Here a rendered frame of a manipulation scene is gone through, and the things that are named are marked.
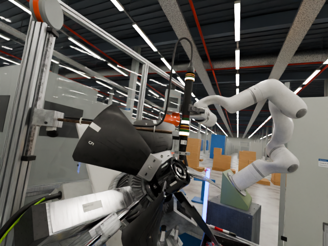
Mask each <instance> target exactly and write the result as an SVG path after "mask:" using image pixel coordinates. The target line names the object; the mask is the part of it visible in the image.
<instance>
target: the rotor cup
mask: <svg viewBox="0 0 328 246"><path fill-rule="evenodd" d="M166 163H167V165H166V166H164V167H163V168H162V166H163V165H165V164H166ZM178 168H180V169H181V171H182V172H181V173H180V172H179V171H178ZM164 180H165V181H166V192H165V195H166V199H165V200H164V202H165V203H167V202H169V201H170V200H171V199H172V196H173V194H175V193H176V192H178V191H179V190H181V189H183V188H184V187H186V186H187V185H189V184H190V180H191V178H190V174H189V171H188V169H187V167H186V166H185V164H184V163H183V162H182V161H181V160H180V159H178V158H176V157H170V158H169V159H167V160H166V161H165V162H163V163H162V164H161V165H160V166H159V168H158V170H157V171H156V173H155V175H154V176H153V178H152V180H151V181H147V180H146V179H144V184H145V188H146V190H147V192H148V194H149V195H150V196H151V198H152V199H154V200H155V199H156V198H157V197H158V193H160V192H161V189H162V186H163V183H164ZM175 181H176V182H177V183H175V184H174V185H172V186H170V184H172V183H173V182H175Z"/></svg>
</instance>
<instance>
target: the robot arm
mask: <svg viewBox="0 0 328 246"><path fill-rule="evenodd" d="M266 98H267V99H268V100H269V101H268V107H269V110H270V113H271V116H272V119H273V123H274V130H273V136H272V138H271V140H270V141H269V142H268V144H267V145H266V153H267V155H268V156H269V157H270V158H271V159H272V160H273V162H265V161H263V160H260V159H258V160H255V161H254V162H252V163H251V164H249V165H248V166H246V167H245V168H243V169H242V170H240V171H239V172H237V173H236V174H234V175H233V174H232V173H230V172H228V173H227V176H228V178H229V180H230V182H231V183H232V185H233V186H234V187H235V189H236V190H237V191H238V192H239V193H240V194H241V195H243V196H246V190H245V189H247V188H248V187H250V186H251V185H253V184H255V183H256V182H258V181H260V180H261V179H263V178H264V177H266V176H268V175H270V174H273V173H292V172H294V171H296V170H297V169H298V168H299V165H300V164H299V161H298V159H297V158H296V157H295V156H294V155H293V154H292V153H291V152H290V151H289V150H288V149H287V148H286V147H285V145H284V144H286V143H288V142H290V140H291V139H292V136H293V131H294V123H293V120H292V119H299V118H302V117H303V116H304V115H305V114H306V113H307V111H308V108H307V105H306V103H305V102H304V101H303V100H302V99H301V98H300V97H299V96H298V95H296V94H295V93H294V92H292V91H291V90H290V89H288V88H287V87H286V86H285V85H284V84H282V83H281V82H280V81H279V80H276V79H267V80H264V81H262V82H260V83H258V84H256V85H254V86H252V87H250V88H248V89H246V90H244V91H242V92H240V93H238V94H236V95H234V96H232V97H230V98H226V97H223V96H219V95H210V96H207V97H205V98H202V99H200V100H198V101H197V102H195V103H194V105H191V104H189V105H188V111H189V112H190V117H189V118H190V119H194V120H195V121H196V122H197V123H200V124H203V125H206V126H209V127H211V126H214V125H215V124H216V122H217V117H216V115H215V114H213V113H212V112H211V111H210V110H209V108H208V105H210V104H218V105H221V106H222V107H223V108H225V109H226V110H227V111H228V112H229V113H235V112H238V111H240V110H242V109H244V108H246V107H249V106H251V105H253V104H255V103H257V102H259V101H261V100H264V99H266Z"/></svg>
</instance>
